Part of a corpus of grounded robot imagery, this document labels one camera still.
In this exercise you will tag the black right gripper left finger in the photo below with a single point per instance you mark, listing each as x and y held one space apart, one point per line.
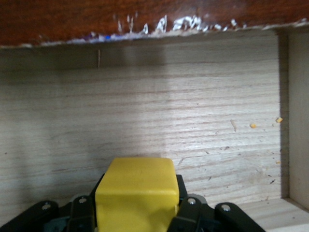
79 215

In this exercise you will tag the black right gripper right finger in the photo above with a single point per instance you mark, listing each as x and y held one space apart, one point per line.
193 217

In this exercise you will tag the yellow block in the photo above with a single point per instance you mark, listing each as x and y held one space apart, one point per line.
135 193

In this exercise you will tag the light wood drawer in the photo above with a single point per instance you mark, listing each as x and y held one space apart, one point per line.
169 96

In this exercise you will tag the small yellow crumb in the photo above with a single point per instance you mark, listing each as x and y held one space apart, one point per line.
253 125
279 120

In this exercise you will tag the dark brown wooden cabinet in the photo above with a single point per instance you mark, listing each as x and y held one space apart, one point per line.
72 19

